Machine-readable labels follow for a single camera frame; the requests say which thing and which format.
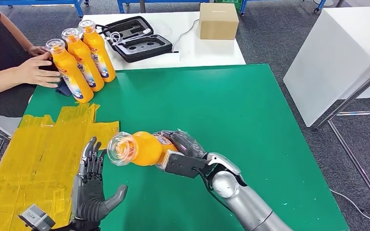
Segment blue tablet case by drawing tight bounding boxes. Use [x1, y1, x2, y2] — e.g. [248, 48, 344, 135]
[55, 78, 74, 97]

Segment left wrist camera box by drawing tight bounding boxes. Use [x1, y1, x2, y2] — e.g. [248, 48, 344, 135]
[18, 204, 56, 231]

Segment green plastic crate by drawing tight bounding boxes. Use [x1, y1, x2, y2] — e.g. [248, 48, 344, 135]
[215, 0, 242, 13]

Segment black foam-lined case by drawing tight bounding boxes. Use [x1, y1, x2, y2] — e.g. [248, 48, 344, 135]
[103, 16, 173, 63]

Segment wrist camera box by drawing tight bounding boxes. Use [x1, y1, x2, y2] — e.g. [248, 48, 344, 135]
[164, 150, 209, 179]
[18, 204, 56, 231]

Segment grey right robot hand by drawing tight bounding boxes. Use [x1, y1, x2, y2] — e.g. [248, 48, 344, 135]
[153, 129, 209, 160]

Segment cardboard box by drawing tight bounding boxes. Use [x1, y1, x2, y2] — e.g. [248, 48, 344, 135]
[199, 2, 239, 40]

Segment white board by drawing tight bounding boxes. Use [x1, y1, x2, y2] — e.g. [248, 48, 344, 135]
[0, 110, 23, 136]

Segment grey floor cable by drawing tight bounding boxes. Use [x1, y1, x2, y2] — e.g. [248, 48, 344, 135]
[329, 189, 370, 231]

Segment blue cart frame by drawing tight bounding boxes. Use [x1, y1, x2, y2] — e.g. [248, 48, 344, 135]
[0, 0, 90, 18]
[117, 0, 210, 14]
[239, 0, 328, 16]

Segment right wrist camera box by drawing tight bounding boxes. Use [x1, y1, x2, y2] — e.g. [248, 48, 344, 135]
[164, 150, 209, 179]

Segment orange detergent bottle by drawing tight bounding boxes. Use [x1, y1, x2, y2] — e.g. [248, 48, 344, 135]
[106, 130, 179, 167]
[78, 19, 117, 83]
[61, 27, 105, 92]
[45, 38, 94, 103]

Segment coiled white charger cable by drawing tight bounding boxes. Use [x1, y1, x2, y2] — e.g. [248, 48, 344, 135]
[110, 28, 152, 45]

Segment thin white cable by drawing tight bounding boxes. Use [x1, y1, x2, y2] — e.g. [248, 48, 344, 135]
[172, 18, 201, 51]

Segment white cabinet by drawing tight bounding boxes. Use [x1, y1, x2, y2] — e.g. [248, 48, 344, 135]
[283, 6, 370, 128]

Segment yellow tape patch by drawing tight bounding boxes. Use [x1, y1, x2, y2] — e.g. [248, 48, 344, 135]
[0, 103, 120, 231]

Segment person's right hand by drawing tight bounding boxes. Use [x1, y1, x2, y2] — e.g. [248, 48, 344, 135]
[14, 51, 62, 89]

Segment white table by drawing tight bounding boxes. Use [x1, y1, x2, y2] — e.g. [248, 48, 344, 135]
[76, 12, 246, 71]

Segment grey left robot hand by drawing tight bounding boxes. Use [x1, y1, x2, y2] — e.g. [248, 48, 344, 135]
[71, 136, 129, 224]

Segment person's left hand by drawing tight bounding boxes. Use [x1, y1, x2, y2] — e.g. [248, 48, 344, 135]
[27, 45, 50, 58]

